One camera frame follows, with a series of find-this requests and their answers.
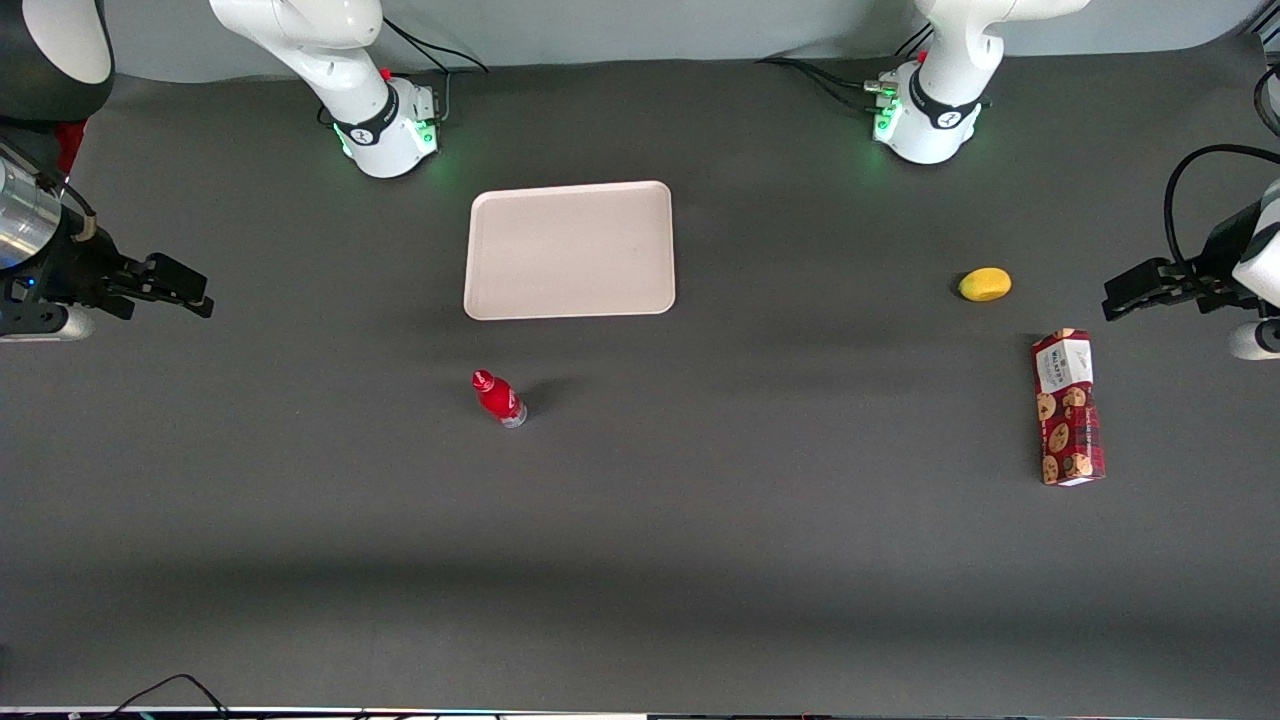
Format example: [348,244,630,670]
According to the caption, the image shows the beige plastic tray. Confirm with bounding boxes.
[463,180,677,322]

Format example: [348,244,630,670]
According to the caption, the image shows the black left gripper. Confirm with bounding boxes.
[1102,203,1257,322]

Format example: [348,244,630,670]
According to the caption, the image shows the black left arm base cable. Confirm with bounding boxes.
[754,24,935,114]

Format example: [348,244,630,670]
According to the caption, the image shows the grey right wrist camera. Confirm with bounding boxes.
[0,304,98,343]

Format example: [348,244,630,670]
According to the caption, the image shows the yellow lemon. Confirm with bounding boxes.
[957,267,1013,303]

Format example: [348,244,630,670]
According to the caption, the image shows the black cable loop at wall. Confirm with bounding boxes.
[1254,64,1280,139]

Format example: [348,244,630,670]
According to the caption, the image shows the black right arm base cable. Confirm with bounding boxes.
[383,17,491,125]

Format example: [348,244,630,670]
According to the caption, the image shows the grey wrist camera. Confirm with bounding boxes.
[0,304,98,343]
[1229,318,1280,362]

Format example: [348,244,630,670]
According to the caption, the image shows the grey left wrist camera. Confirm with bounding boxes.
[1229,318,1280,362]

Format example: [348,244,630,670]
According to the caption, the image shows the red background object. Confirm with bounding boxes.
[54,118,92,177]

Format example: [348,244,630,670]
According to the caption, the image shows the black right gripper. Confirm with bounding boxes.
[0,226,216,323]

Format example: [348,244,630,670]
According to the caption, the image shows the red cookie box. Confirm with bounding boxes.
[1031,328,1108,488]

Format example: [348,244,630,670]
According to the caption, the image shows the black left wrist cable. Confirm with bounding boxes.
[1163,143,1280,273]

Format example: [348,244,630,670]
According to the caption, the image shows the red coke bottle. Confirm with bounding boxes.
[471,368,529,430]

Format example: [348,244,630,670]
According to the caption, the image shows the black cable at table edge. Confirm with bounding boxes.
[98,673,233,720]

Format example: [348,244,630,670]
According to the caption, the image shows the black arm base cable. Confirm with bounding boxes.
[383,17,491,125]
[754,24,935,114]

